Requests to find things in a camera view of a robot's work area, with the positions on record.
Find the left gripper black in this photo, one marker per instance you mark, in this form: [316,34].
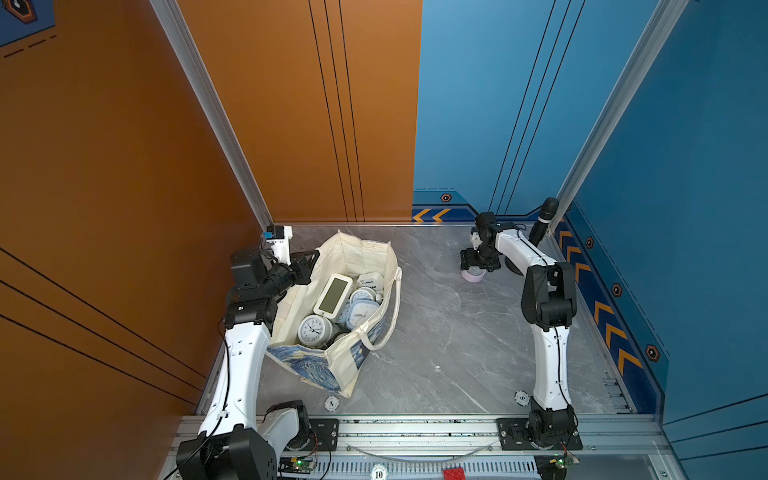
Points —
[303,270]

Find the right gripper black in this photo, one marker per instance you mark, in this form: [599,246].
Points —
[468,259]

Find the pink round alarm clock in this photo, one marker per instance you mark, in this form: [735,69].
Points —
[473,275]

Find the white round alarm clock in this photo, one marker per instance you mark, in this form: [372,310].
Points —
[315,331]

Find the large white digital clock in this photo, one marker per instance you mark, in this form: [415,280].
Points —
[333,296]

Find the light blue square alarm clock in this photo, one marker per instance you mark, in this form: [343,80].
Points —
[360,311]

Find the white twin-bell alarm clock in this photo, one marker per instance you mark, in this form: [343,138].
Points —
[364,293]

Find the cream canvas bag starry print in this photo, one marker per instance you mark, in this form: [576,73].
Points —
[336,367]

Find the small white digital clock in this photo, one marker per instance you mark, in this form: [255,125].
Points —
[372,280]

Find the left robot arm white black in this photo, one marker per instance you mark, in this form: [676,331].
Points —
[231,442]

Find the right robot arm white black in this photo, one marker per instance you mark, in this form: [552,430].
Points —
[548,303]

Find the black microphone on stand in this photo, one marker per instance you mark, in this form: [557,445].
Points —
[546,214]

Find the white round marker left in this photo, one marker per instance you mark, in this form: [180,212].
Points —
[331,403]

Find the white round marker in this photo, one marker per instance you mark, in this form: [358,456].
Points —
[331,403]
[522,398]

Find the white round marker right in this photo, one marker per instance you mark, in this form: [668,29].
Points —
[522,398]

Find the green circuit board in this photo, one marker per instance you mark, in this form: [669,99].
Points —
[296,466]

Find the red block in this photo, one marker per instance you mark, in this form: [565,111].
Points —
[455,473]

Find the white round number tag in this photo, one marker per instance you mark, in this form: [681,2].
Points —
[379,472]

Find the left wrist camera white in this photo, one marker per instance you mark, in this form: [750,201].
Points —
[277,242]

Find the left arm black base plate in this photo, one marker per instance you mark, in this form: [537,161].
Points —
[323,435]

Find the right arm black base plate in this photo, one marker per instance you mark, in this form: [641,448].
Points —
[516,433]

